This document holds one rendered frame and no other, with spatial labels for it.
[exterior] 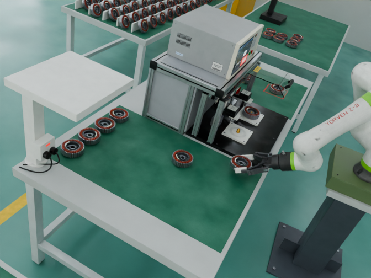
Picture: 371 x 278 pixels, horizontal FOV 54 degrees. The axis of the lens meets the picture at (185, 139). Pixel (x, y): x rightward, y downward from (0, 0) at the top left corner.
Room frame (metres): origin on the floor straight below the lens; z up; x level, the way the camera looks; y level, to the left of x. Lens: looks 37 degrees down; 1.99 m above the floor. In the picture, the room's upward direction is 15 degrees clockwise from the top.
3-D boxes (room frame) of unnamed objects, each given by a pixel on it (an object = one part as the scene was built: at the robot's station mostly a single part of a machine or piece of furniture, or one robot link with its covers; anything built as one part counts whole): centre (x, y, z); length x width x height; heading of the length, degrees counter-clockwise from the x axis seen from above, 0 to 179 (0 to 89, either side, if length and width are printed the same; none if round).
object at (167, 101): (1.75, 0.15, 0.91); 0.28 x 0.03 x 0.32; 72
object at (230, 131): (1.82, -0.29, 0.78); 0.15 x 0.15 x 0.01; 72
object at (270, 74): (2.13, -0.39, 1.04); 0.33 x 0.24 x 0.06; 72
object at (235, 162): (1.49, -0.31, 0.81); 0.11 x 0.11 x 0.04
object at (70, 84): (1.26, 0.50, 0.98); 0.37 x 0.35 x 0.46; 162
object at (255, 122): (2.05, -0.37, 0.78); 0.15 x 0.15 x 0.01; 72
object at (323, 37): (4.25, -0.89, 0.37); 1.85 x 1.10 x 0.75; 162
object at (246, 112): (2.05, -0.37, 0.80); 0.11 x 0.11 x 0.04
